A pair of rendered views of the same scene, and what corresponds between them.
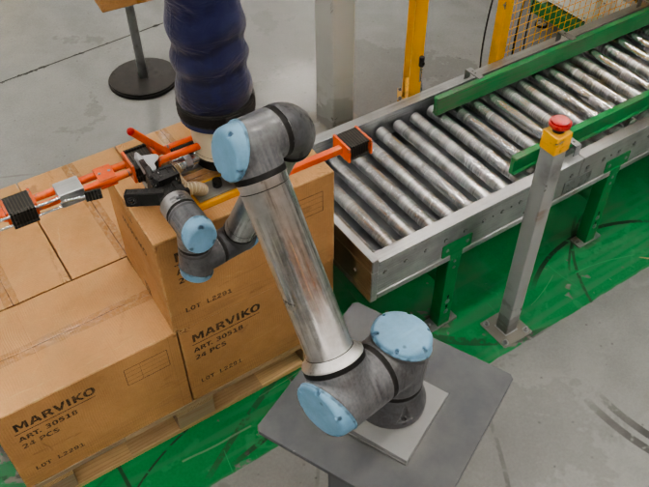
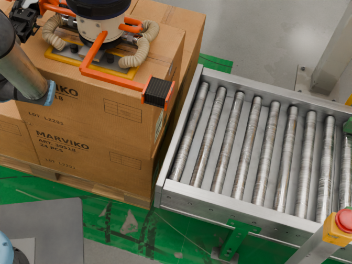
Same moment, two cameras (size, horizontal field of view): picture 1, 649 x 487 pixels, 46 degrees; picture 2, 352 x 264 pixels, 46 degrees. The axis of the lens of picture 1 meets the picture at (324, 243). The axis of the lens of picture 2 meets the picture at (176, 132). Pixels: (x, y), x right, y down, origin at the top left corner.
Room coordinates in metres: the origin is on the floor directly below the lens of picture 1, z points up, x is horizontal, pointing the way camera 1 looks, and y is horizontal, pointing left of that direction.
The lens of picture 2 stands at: (1.18, -0.70, 2.08)
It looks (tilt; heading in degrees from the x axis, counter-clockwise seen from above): 55 degrees down; 42
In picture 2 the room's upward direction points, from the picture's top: 9 degrees clockwise
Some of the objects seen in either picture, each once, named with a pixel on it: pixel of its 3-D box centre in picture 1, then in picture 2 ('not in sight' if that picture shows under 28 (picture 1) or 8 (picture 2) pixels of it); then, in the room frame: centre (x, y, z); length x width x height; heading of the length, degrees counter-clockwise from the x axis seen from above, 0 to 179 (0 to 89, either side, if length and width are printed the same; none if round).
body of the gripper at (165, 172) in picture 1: (167, 188); (20, 25); (1.56, 0.43, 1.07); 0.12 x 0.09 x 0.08; 33
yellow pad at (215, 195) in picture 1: (238, 177); (92, 55); (1.73, 0.26, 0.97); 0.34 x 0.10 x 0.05; 122
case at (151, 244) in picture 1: (224, 215); (100, 77); (1.80, 0.33, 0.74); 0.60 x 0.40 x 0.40; 121
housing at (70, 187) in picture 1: (70, 191); not in sight; (1.56, 0.70, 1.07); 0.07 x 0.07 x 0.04; 32
